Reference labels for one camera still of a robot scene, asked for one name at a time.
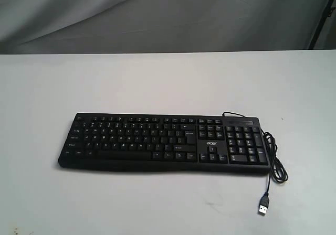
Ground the black acer keyboard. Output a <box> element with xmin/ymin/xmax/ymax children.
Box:
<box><xmin>58</xmin><ymin>113</ymin><xmax>270</xmax><ymax>174</ymax></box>

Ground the black usb cable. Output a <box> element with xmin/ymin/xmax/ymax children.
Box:
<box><xmin>222</xmin><ymin>111</ymin><xmax>289</xmax><ymax>216</ymax></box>

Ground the black stand pole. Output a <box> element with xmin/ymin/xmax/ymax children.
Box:
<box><xmin>308</xmin><ymin>0</ymin><xmax>335</xmax><ymax>50</ymax></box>

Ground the grey backdrop cloth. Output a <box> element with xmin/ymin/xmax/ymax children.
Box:
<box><xmin>1</xmin><ymin>0</ymin><xmax>328</xmax><ymax>54</ymax></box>

